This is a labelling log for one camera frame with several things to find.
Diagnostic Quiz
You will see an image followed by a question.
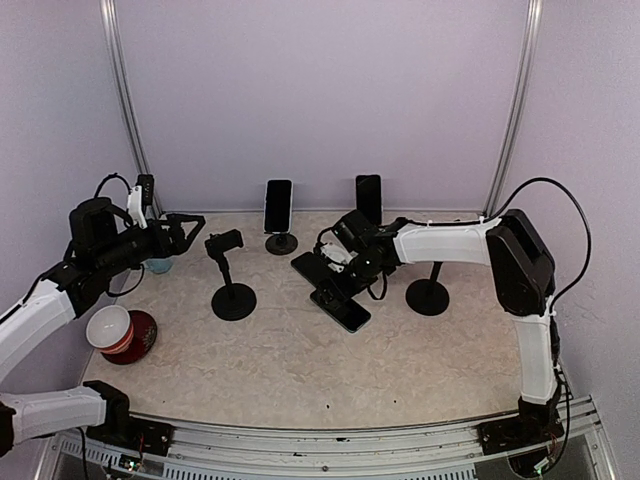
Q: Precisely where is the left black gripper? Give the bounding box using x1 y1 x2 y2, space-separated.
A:
94 212 204 278

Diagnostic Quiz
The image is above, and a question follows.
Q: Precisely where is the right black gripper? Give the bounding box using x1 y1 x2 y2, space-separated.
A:
315 253 384 310

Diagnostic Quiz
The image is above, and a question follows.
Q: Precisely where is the dark teal phone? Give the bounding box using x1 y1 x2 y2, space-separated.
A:
310 290 371 333

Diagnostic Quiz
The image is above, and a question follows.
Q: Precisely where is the plate phone stand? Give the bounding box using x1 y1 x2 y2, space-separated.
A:
265 233 298 256

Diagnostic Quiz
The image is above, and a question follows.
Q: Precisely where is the black clamp phone stand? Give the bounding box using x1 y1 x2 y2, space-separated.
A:
205 229 257 322
405 262 450 316

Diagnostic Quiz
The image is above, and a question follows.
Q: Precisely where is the blue case phone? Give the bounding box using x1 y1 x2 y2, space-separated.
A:
264 179 293 234

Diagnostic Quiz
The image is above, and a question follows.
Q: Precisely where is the clear case phone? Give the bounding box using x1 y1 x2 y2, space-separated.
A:
355 174 383 225

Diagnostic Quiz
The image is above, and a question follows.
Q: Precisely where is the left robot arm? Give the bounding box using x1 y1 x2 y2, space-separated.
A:
1 197 206 453

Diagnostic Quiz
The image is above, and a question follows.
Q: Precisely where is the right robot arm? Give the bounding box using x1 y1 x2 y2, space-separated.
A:
311 209 561 444

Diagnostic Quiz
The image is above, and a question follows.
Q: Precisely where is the top black phone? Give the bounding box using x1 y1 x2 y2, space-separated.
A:
290 252 332 288

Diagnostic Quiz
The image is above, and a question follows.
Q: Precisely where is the light blue mug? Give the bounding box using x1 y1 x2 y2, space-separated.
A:
146 258 173 275

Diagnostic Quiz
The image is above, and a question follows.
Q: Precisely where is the dark red saucer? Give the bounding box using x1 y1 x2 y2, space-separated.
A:
102 310 158 365

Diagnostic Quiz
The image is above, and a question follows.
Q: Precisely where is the white and red bowl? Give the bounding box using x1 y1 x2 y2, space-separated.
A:
85 305 134 354

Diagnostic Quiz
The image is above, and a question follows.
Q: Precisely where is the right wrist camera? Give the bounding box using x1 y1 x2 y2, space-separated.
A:
314 242 354 272

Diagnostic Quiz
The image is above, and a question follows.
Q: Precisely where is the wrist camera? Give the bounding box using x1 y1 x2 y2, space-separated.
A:
127 174 155 229
314 242 354 272

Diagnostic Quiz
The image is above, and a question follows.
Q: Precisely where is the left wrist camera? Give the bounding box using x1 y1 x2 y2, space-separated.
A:
127 174 155 229

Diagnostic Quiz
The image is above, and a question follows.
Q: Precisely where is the front aluminium rail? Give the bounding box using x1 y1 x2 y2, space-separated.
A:
34 397 619 479

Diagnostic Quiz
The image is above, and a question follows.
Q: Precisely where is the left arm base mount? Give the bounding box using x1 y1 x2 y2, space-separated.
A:
86 417 174 457

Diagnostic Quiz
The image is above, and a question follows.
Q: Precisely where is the left aluminium frame post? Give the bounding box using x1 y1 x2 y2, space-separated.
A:
98 0 162 215

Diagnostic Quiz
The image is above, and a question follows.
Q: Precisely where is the aluminium frame post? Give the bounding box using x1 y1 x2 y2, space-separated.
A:
483 0 544 214
98 0 162 215

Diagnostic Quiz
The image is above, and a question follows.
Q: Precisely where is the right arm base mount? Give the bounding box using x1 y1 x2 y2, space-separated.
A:
477 417 564 456

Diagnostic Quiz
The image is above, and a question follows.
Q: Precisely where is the right aluminium frame post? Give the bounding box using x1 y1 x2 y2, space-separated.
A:
483 0 544 214

